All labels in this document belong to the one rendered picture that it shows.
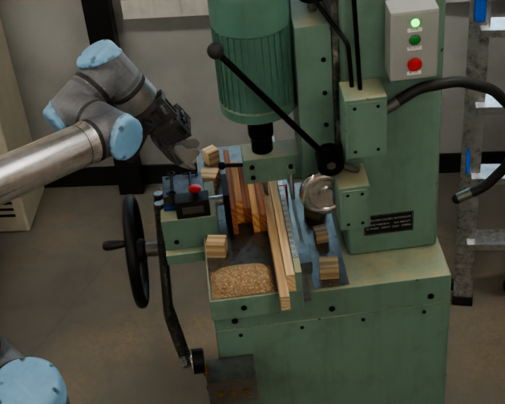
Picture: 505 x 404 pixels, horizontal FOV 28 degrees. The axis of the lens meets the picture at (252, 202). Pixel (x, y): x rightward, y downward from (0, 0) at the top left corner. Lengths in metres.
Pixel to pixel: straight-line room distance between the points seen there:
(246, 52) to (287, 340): 0.74
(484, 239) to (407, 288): 0.97
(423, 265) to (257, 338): 0.44
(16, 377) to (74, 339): 1.36
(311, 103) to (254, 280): 0.41
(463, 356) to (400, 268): 0.95
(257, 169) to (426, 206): 0.41
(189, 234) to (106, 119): 0.50
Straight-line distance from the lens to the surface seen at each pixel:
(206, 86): 3.87
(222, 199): 2.43
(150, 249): 2.53
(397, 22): 2.07
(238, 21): 2.11
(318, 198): 2.32
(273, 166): 2.37
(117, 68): 2.15
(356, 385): 2.65
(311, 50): 2.18
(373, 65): 2.18
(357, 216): 2.28
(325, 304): 2.42
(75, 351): 3.49
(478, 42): 3.07
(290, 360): 2.54
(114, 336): 3.51
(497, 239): 3.38
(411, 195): 2.40
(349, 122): 2.14
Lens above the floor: 2.43
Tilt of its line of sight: 38 degrees down
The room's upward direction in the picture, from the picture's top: 6 degrees counter-clockwise
